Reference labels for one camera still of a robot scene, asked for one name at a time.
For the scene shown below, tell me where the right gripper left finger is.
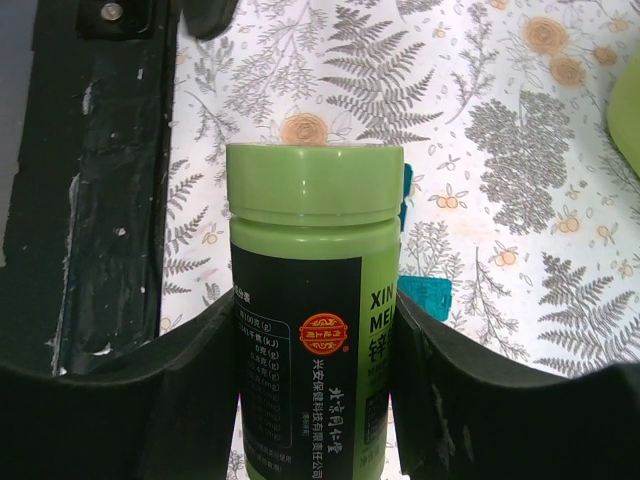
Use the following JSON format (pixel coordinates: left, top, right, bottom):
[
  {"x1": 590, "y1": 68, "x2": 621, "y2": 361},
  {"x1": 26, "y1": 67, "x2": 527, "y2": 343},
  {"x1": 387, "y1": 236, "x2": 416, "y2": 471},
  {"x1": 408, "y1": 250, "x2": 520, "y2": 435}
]
[{"x1": 1, "y1": 292, "x2": 238, "y2": 479}]

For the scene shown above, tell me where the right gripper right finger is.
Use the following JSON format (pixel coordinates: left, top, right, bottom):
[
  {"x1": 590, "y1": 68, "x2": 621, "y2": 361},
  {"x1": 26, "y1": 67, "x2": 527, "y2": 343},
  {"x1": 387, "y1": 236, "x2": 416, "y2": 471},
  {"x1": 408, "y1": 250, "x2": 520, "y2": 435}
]
[{"x1": 392, "y1": 294, "x2": 639, "y2": 479}]

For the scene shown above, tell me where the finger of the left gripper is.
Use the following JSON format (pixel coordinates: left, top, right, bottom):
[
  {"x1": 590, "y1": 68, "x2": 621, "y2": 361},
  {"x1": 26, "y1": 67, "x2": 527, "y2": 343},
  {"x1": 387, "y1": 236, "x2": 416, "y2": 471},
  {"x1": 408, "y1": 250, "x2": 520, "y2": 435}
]
[{"x1": 179, "y1": 0, "x2": 238, "y2": 40}]

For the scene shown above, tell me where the teal weekly pill organizer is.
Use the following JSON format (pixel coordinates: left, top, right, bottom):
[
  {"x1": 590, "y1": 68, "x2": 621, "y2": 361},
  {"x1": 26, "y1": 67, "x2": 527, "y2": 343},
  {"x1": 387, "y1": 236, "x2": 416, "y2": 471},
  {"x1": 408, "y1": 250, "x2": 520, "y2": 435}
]
[{"x1": 398, "y1": 163, "x2": 452, "y2": 322}]

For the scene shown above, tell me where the green pill bottle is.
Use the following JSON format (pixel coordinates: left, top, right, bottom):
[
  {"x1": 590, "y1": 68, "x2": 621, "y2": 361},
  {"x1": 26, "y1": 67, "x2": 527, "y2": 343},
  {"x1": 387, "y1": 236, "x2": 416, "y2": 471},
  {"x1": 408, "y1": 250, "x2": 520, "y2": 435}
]
[{"x1": 226, "y1": 144, "x2": 404, "y2": 479}]

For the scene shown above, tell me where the floral table mat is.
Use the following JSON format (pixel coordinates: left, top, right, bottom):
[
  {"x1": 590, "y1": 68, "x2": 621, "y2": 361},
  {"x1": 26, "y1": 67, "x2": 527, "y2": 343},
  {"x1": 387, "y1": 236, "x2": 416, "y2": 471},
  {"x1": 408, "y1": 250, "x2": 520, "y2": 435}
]
[{"x1": 159, "y1": 1, "x2": 639, "y2": 377}]

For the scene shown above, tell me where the green plastic basket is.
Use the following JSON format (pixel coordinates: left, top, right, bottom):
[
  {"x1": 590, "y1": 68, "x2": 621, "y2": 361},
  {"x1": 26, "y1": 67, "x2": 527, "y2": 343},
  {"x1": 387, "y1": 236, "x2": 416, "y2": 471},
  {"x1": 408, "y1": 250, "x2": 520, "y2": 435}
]
[{"x1": 606, "y1": 50, "x2": 640, "y2": 175}]

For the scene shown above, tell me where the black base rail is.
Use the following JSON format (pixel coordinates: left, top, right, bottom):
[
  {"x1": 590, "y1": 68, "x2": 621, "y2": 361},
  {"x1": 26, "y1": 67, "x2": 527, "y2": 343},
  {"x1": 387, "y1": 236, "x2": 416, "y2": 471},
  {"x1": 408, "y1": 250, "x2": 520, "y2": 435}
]
[{"x1": 1, "y1": 1, "x2": 178, "y2": 376}]

